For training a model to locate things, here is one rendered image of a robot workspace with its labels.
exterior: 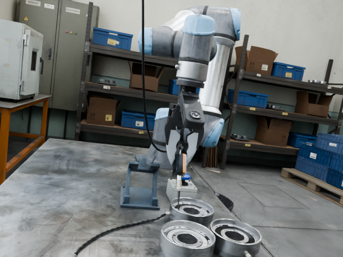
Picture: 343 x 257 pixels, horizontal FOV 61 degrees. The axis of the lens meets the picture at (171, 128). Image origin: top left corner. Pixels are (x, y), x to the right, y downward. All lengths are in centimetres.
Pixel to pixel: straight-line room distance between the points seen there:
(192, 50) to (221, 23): 47
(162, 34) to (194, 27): 15
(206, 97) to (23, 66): 191
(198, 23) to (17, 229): 57
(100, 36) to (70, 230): 360
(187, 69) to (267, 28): 463
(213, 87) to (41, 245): 77
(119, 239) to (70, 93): 383
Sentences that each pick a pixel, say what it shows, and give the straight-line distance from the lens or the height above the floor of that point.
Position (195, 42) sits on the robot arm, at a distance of 70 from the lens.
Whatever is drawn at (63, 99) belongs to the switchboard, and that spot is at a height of 70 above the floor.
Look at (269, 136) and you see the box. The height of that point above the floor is 59.
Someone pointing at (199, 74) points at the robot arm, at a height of 115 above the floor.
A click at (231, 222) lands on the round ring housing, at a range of 69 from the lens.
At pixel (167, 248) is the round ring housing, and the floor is 82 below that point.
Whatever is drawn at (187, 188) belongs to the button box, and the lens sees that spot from 81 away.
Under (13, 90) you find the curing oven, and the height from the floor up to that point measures 89.
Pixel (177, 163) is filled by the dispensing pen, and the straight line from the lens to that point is 70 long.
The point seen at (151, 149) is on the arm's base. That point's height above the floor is 86.
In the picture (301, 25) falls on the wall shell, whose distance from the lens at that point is 562.
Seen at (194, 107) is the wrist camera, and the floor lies 107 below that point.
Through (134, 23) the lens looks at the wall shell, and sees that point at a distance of 465.
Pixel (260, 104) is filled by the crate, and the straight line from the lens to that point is 464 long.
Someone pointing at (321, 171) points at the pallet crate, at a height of 27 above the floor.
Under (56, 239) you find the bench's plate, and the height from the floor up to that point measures 80.
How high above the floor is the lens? 111
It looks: 8 degrees down
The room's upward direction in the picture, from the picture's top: 9 degrees clockwise
